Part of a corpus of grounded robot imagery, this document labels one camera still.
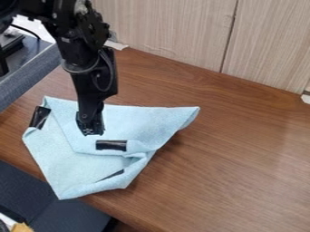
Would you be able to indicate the light blue cloth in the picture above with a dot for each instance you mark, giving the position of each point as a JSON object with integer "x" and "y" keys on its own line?
{"x": 121, "y": 127}

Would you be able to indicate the dark grey chair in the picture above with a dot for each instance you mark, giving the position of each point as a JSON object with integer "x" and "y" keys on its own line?
{"x": 36, "y": 199}

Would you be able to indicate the black stand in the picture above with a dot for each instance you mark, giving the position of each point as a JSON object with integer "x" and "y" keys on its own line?
{"x": 7, "y": 45}

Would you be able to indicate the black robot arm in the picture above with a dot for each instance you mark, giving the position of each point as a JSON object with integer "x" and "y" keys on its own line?
{"x": 76, "y": 27}

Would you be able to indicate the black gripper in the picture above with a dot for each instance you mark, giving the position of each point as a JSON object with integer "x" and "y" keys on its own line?
{"x": 93, "y": 81}

